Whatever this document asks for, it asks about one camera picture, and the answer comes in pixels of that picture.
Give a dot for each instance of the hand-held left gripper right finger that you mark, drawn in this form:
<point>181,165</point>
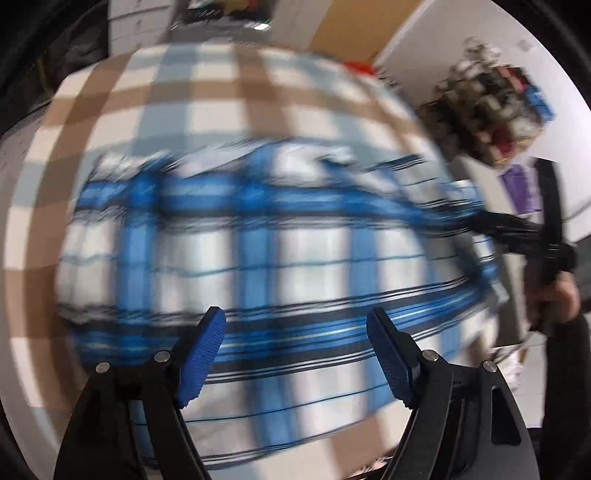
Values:
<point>392,360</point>

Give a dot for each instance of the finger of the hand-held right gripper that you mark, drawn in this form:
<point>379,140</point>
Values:
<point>508,230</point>

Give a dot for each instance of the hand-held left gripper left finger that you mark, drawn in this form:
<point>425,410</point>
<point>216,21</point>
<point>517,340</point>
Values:
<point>203,355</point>

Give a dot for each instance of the blue plaid shirt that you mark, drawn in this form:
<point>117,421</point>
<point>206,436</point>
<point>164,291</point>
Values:
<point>277,258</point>

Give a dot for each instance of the person's right forearm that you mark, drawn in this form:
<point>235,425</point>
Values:
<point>568,392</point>

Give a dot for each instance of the person's right hand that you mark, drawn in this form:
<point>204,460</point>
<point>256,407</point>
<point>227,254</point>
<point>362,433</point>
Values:
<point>561,300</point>

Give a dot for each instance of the purple bag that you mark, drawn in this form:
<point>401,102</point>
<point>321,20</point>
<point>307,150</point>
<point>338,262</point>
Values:
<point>519,184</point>

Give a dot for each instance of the wooden shoe rack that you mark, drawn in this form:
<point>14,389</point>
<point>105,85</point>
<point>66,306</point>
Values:
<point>498,157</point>

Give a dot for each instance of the orange bag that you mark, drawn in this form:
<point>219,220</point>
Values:
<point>360,68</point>

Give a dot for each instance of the tan wooden door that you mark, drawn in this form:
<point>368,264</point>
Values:
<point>360,27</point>

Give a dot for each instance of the checkered bed cover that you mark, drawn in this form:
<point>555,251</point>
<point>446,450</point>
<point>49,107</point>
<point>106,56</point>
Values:
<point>161,92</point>

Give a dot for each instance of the white desk with drawers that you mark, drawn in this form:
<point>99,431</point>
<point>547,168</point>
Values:
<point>138,23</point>

